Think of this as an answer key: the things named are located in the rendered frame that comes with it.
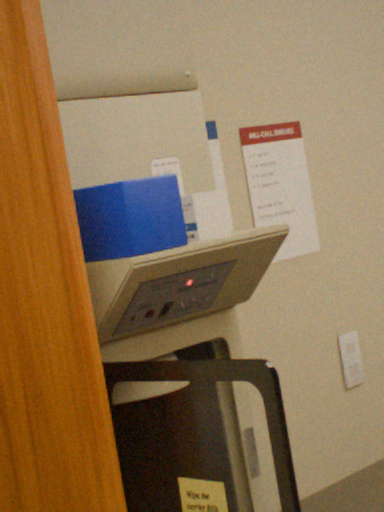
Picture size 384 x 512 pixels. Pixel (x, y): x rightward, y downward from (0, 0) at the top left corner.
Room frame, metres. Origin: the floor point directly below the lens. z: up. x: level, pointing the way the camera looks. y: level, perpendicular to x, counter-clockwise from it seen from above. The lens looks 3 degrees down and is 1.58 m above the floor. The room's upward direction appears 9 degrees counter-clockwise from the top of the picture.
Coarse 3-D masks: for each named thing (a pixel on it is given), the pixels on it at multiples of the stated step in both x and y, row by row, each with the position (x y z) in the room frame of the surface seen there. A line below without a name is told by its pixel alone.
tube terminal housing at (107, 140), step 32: (128, 96) 1.72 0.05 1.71; (160, 96) 1.77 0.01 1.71; (192, 96) 1.82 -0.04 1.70; (64, 128) 1.62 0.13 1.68; (96, 128) 1.67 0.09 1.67; (128, 128) 1.71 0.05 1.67; (160, 128) 1.76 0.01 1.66; (192, 128) 1.81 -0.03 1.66; (96, 160) 1.66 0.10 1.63; (128, 160) 1.71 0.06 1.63; (192, 160) 1.80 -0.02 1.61; (192, 192) 1.79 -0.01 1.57; (192, 320) 1.76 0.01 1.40; (224, 320) 1.81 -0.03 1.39; (128, 352) 1.66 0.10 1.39; (160, 352) 1.70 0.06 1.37; (224, 352) 1.85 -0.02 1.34
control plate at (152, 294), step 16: (192, 272) 1.63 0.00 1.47; (208, 272) 1.66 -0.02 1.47; (224, 272) 1.70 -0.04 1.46; (144, 288) 1.57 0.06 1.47; (160, 288) 1.60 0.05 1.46; (176, 288) 1.63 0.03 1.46; (192, 288) 1.66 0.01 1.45; (208, 288) 1.70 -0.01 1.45; (128, 304) 1.57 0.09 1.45; (144, 304) 1.60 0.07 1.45; (160, 304) 1.63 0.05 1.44; (176, 304) 1.66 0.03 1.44; (192, 304) 1.69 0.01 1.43; (208, 304) 1.73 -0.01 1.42; (128, 320) 1.60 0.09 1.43; (144, 320) 1.63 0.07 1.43; (160, 320) 1.66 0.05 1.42
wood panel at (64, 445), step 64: (0, 0) 1.49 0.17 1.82; (0, 64) 1.50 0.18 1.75; (0, 128) 1.52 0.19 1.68; (0, 192) 1.53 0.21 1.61; (64, 192) 1.48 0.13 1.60; (0, 256) 1.54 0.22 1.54; (64, 256) 1.47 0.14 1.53; (0, 320) 1.55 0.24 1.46; (64, 320) 1.48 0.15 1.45; (0, 384) 1.57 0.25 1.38; (64, 384) 1.50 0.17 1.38; (0, 448) 1.58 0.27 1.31; (64, 448) 1.51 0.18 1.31
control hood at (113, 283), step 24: (216, 240) 1.64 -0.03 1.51; (240, 240) 1.68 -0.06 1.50; (264, 240) 1.72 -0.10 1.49; (96, 264) 1.56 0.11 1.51; (120, 264) 1.53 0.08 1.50; (144, 264) 1.54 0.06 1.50; (168, 264) 1.58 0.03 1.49; (192, 264) 1.62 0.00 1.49; (216, 264) 1.67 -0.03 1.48; (240, 264) 1.72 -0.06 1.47; (264, 264) 1.77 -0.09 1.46; (96, 288) 1.56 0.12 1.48; (120, 288) 1.54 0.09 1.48; (240, 288) 1.77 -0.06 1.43; (96, 312) 1.56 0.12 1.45; (120, 312) 1.57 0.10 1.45; (120, 336) 1.61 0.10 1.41
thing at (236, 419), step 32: (128, 384) 1.53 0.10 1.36; (160, 384) 1.49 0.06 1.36; (192, 384) 1.45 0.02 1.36; (224, 384) 1.41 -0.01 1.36; (256, 384) 1.38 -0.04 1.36; (128, 416) 1.54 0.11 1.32; (160, 416) 1.50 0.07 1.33; (192, 416) 1.46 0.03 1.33; (224, 416) 1.42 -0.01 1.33; (256, 416) 1.38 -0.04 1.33; (128, 448) 1.55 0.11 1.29; (160, 448) 1.51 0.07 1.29; (192, 448) 1.46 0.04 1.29; (224, 448) 1.43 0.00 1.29; (256, 448) 1.39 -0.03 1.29; (288, 448) 1.36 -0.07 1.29; (128, 480) 1.56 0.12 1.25; (160, 480) 1.51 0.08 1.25; (224, 480) 1.43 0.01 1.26; (256, 480) 1.39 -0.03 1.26; (288, 480) 1.36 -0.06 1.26
